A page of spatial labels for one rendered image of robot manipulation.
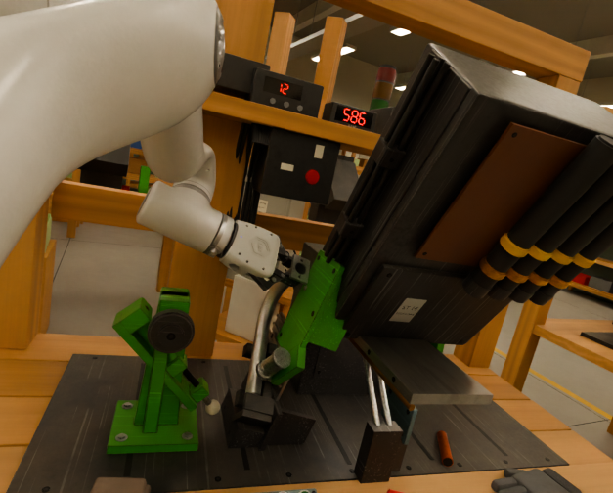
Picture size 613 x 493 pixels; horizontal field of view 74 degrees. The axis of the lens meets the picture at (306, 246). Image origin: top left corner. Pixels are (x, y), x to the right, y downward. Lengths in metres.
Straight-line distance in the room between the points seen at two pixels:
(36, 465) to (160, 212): 0.44
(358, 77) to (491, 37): 11.21
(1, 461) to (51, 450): 0.07
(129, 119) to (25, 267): 0.83
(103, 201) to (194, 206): 0.43
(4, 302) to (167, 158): 0.65
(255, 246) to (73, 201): 0.53
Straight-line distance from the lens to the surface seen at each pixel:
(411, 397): 0.68
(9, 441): 0.91
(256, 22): 1.07
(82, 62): 0.28
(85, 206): 1.14
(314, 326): 0.75
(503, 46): 1.38
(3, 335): 1.18
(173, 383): 0.80
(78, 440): 0.86
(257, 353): 0.86
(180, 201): 0.74
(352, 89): 12.38
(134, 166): 7.65
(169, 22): 0.30
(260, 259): 0.78
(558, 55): 1.51
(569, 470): 1.18
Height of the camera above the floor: 1.43
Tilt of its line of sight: 11 degrees down
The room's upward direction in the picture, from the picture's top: 12 degrees clockwise
